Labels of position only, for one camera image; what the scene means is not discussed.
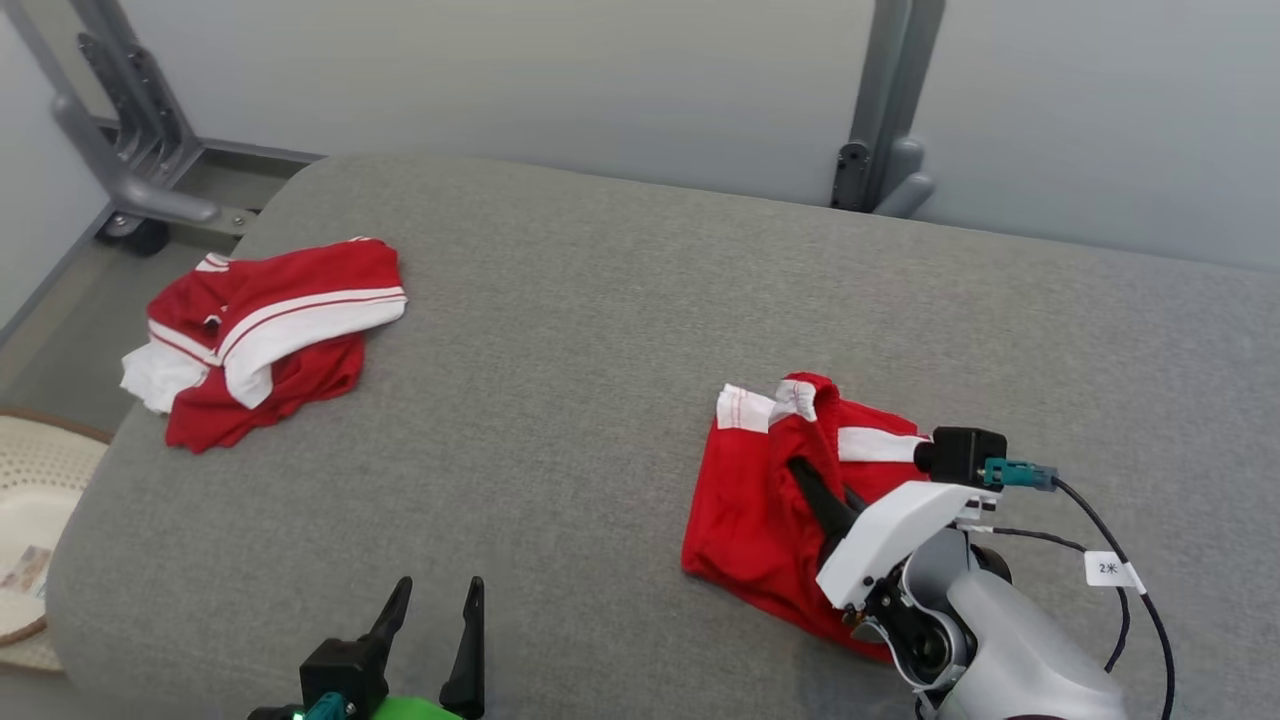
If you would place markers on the red shorts with white stripes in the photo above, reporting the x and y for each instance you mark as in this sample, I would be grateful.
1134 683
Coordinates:
760 500

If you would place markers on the printed paper card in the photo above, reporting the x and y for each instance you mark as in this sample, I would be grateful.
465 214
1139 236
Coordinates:
25 568

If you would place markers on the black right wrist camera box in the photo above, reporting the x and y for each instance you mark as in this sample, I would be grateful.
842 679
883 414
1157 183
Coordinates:
965 455

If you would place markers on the cream woven laundry basket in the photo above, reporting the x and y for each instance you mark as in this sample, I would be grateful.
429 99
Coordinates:
45 500

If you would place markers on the grey metal frame post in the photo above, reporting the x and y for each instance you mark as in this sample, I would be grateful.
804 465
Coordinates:
890 100
120 100

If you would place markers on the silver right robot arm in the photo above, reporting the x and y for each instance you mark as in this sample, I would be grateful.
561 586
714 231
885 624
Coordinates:
1000 650

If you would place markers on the black caster wheel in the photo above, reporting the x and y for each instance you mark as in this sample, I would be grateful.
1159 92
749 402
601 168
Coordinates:
135 235

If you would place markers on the grey metal floor rail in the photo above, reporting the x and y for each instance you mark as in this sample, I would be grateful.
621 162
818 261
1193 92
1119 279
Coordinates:
250 175

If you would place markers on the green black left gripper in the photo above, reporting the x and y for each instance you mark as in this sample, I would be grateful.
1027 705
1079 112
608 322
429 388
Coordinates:
415 710

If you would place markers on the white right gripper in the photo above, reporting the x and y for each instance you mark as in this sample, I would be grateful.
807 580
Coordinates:
890 530

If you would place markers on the red white basketball jersey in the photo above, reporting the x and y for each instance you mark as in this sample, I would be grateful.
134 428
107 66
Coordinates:
280 330

